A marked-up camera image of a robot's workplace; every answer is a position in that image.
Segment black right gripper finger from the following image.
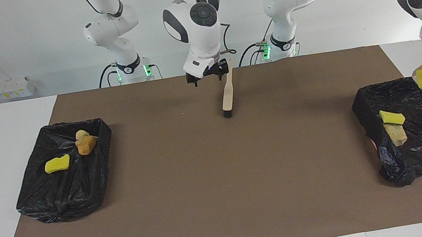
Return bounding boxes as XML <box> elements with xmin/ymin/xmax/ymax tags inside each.
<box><xmin>186</xmin><ymin>72</ymin><xmax>201</xmax><ymax>89</ymax></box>
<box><xmin>215</xmin><ymin>59</ymin><xmax>230</xmax><ymax>81</ymax></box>

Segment black base cable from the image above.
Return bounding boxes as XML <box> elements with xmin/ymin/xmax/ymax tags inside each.
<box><xmin>233</xmin><ymin>22</ymin><xmax>279</xmax><ymax>67</ymax></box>
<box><xmin>96</xmin><ymin>62</ymin><xmax>121</xmax><ymax>89</ymax></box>

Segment striped orange croissant piece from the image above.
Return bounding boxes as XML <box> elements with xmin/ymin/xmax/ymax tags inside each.
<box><xmin>384</xmin><ymin>121</ymin><xmax>409</xmax><ymax>148</ymax></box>

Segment crusty bread chunk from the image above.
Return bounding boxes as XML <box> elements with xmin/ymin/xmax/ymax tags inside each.
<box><xmin>74</xmin><ymin>129</ymin><xmax>91</xmax><ymax>141</ymax></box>

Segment brown table mat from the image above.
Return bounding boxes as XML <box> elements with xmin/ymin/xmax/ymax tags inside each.
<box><xmin>0</xmin><ymin>37</ymin><xmax>422</xmax><ymax>237</ymax></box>

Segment beige hand brush black bristles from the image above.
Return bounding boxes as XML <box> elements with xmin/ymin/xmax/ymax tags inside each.
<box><xmin>214</xmin><ymin>57</ymin><xmax>242</xmax><ymax>119</ymax></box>

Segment brown bread roll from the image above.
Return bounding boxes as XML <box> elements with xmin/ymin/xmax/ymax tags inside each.
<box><xmin>75</xmin><ymin>136</ymin><xmax>99</xmax><ymax>157</ymax></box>

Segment white wall box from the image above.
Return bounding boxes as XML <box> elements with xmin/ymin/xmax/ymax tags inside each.
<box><xmin>0</xmin><ymin>75</ymin><xmax>37</xmax><ymax>101</ymax></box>

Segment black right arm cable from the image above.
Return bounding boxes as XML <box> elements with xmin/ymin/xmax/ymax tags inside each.
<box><xmin>78</xmin><ymin>0</ymin><xmax>237</xmax><ymax>77</ymax></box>

